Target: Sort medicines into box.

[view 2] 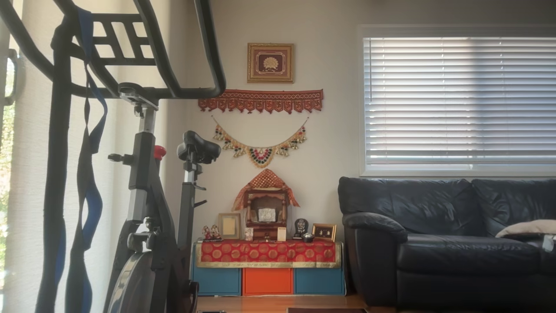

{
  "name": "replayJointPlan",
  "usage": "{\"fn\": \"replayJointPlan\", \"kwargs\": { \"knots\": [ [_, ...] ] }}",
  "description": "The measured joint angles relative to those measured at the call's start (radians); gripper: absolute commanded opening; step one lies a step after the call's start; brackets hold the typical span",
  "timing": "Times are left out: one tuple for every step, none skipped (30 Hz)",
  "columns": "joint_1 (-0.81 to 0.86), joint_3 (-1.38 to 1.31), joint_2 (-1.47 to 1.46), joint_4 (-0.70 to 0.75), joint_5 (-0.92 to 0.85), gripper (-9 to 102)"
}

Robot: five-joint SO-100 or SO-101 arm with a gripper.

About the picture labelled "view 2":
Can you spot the beige cushion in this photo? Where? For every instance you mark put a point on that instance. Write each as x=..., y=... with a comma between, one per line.
x=530, y=227

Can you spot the small gold framed picture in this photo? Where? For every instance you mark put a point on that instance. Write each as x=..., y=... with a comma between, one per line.
x=324, y=232

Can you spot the white window frame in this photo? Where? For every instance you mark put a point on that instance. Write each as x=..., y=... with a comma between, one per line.
x=361, y=100

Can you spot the small decorated ornament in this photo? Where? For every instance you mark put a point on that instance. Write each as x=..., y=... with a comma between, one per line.
x=249, y=234

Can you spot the small white card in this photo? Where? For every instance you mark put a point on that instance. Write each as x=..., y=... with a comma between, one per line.
x=282, y=234

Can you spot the red gold patterned cloth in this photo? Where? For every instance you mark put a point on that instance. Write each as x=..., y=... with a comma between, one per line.
x=267, y=253

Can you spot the blue storage bin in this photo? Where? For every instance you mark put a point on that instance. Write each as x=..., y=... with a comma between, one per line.
x=319, y=281
x=217, y=281

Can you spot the black leather sofa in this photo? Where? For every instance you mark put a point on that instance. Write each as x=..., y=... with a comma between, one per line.
x=434, y=261

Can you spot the small colourful figurines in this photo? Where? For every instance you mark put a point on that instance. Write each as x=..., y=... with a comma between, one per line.
x=212, y=233

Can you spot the gold framed wall picture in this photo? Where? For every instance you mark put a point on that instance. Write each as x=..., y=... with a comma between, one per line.
x=270, y=63

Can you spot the wooden shrine with canopy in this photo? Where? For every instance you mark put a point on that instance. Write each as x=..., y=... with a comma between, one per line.
x=266, y=182

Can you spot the dark floor rug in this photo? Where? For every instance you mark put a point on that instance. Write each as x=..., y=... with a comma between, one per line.
x=325, y=310

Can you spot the white window blinds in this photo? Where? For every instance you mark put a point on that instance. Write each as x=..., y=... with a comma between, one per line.
x=460, y=100

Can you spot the small black bowl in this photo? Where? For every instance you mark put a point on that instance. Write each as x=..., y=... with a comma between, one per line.
x=307, y=238

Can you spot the dark idol statue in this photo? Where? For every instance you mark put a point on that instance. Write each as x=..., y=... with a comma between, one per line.
x=300, y=227

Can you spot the white sheer curtain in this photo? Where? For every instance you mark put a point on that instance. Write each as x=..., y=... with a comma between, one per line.
x=30, y=174

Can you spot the red embroidered wall hanging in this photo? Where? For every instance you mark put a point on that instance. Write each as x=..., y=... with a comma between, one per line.
x=260, y=100

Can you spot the beaded garland wall hanging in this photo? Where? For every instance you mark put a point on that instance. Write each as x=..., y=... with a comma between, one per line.
x=259, y=155

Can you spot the gold photo frame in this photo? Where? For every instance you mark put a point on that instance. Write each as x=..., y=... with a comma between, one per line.
x=229, y=226

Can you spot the black exercise bike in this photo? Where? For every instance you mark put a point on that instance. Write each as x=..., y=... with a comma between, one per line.
x=147, y=208

